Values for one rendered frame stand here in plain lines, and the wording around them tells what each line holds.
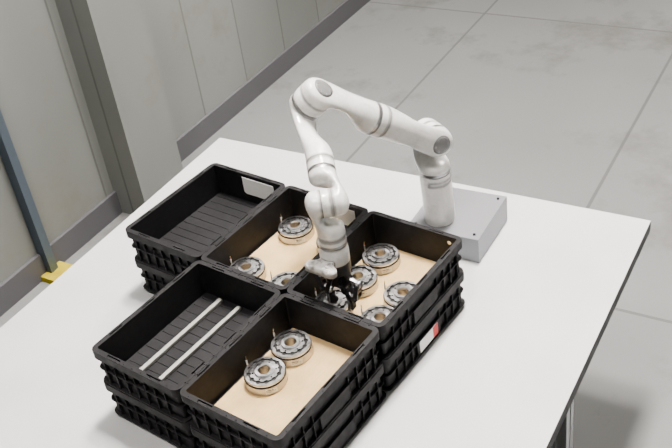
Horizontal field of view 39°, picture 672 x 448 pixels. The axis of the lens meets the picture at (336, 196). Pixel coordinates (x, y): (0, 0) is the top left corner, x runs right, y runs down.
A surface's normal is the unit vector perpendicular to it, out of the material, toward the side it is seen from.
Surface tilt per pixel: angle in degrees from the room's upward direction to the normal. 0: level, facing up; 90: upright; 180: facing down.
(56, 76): 90
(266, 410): 0
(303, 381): 0
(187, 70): 90
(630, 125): 0
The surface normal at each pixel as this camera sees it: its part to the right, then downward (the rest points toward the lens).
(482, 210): -0.15, -0.82
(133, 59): 0.87, 0.18
